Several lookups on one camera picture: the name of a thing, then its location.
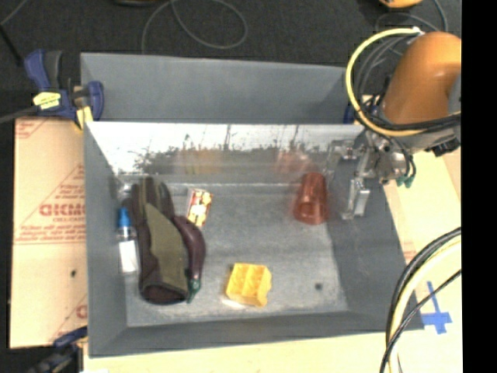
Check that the small red and yellow box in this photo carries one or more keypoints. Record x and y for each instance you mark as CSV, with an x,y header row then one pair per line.
x,y
199,207

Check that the black cylinder on white bracket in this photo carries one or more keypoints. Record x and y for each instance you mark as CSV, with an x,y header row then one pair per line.
x,y
445,148

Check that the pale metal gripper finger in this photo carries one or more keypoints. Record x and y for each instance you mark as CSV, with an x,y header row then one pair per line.
x,y
359,200
341,150

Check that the dark brown and olive glove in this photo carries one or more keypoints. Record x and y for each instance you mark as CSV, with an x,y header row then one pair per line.
x,y
159,239

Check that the grey metal bin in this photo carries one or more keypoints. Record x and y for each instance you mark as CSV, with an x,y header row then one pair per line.
x,y
252,247

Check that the clear spray bottle blue nozzle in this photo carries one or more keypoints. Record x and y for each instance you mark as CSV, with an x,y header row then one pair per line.
x,y
127,247

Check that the purple toy eggplant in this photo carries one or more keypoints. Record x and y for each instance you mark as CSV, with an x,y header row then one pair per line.
x,y
193,243

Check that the red translucent plastic cup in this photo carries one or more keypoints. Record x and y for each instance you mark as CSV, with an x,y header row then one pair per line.
x,y
310,200

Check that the yellow toy brick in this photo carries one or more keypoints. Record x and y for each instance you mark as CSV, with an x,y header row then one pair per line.
x,y
249,284

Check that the brown cardboard board red print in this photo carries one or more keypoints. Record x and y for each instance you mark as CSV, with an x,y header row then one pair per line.
x,y
46,208

